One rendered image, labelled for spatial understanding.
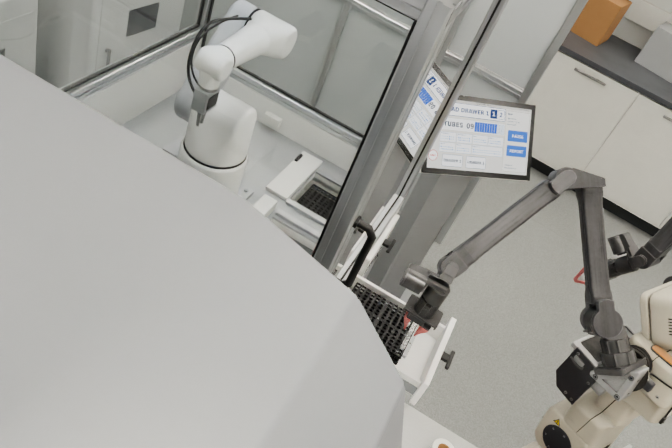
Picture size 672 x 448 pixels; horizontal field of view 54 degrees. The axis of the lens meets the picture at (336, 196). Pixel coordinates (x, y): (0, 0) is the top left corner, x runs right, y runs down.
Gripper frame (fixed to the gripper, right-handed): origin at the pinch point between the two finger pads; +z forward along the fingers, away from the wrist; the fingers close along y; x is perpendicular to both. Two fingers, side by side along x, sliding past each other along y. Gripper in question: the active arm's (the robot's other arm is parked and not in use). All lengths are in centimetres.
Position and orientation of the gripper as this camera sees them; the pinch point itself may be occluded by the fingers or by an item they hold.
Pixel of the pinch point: (410, 329)
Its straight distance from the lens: 189.2
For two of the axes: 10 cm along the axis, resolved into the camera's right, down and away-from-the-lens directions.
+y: -8.5, -5.2, 1.4
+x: -4.2, 4.9, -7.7
